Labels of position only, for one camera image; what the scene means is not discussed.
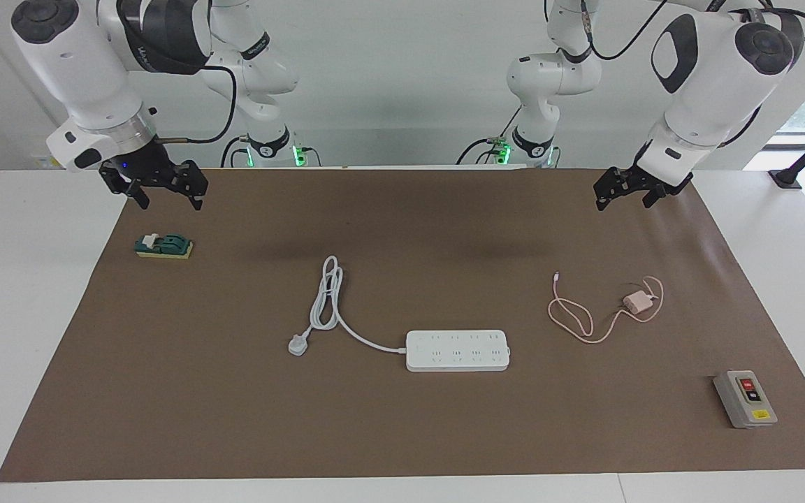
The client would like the black base cable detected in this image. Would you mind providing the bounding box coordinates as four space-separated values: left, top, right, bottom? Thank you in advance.
456 105 522 166
221 136 249 168

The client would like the pink charging cable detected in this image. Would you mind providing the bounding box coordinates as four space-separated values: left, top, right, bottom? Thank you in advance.
548 272 665 344

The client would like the green knife switch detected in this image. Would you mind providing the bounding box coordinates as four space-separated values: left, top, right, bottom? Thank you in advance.
134 233 194 260

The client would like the white power strip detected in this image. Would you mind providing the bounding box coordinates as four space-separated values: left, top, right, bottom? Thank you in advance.
405 330 512 372

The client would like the grey on-off switch box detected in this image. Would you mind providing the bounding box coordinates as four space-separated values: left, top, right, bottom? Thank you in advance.
713 370 778 429

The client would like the white power cord with plug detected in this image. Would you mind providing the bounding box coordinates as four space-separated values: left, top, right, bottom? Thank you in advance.
288 256 409 357

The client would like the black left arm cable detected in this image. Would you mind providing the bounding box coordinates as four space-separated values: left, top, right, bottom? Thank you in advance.
581 0 805 60

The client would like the brown table mat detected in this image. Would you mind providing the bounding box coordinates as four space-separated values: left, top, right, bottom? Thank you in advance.
0 166 805 483

